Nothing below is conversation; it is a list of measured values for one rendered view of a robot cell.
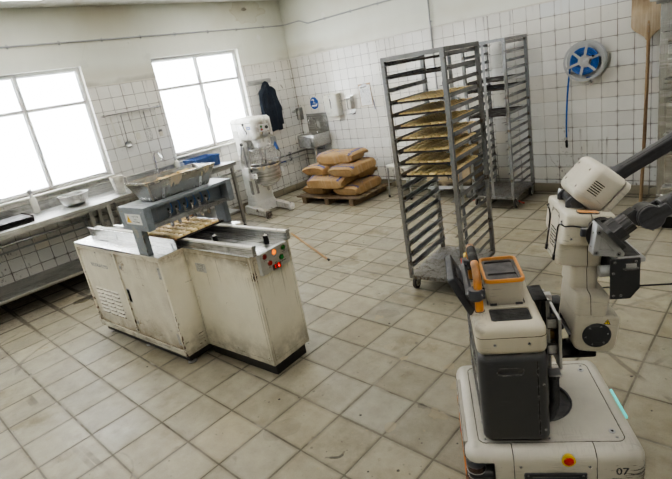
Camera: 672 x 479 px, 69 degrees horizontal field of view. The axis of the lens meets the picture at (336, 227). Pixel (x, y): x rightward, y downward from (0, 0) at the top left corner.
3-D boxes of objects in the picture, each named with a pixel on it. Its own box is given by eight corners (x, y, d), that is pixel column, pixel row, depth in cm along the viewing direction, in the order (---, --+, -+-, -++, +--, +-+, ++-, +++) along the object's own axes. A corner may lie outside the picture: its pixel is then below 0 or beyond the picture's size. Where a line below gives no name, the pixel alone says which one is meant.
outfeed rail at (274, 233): (127, 222, 435) (125, 215, 433) (130, 221, 437) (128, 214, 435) (288, 240, 308) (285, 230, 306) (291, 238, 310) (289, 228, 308)
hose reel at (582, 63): (609, 144, 527) (608, 36, 494) (604, 147, 515) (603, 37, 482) (568, 145, 555) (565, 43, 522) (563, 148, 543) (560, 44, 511)
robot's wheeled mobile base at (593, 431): (468, 503, 199) (463, 454, 192) (457, 401, 259) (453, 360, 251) (651, 505, 186) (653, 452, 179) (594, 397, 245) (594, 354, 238)
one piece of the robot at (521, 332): (484, 468, 198) (468, 281, 173) (471, 384, 249) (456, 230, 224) (573, 468, 191) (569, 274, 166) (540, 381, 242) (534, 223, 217)
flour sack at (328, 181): (304, 189, 720) (302, 178, 715) (322, 181, 751) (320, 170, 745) (343, 189, 675) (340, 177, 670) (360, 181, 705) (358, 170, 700)
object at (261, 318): (211, 353, 358) (178, 239, 331) (246, 330, 383) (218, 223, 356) (278, 378, 314) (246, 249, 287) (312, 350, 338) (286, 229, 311)
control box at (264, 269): (259, 275, 297) (254, 254, 293) (286, 260, 314) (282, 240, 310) (263, 276, 294) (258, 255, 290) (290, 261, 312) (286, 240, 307)
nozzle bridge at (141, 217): (131, 253, 340) (116, 206, 330) (214, 219, 391) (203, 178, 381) (157, 258, 319) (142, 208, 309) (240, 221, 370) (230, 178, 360)
